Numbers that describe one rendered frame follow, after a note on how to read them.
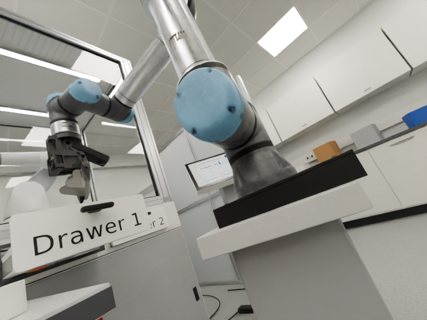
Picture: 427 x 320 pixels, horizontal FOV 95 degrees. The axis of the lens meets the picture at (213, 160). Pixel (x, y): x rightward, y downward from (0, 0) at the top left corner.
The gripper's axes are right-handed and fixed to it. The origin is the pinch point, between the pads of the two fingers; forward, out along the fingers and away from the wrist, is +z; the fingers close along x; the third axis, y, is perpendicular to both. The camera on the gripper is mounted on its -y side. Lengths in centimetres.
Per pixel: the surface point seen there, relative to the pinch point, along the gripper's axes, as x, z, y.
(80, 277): -22.9, 21.8, -2.3
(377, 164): 77, 33, -282
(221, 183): -5, 2, -77
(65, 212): 10.8, 6.0, 8.7
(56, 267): -23.0, 16.0, 3.8
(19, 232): 10.8, 8.2, 16.4
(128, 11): -32, -183, -76
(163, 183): -23, -8, -49
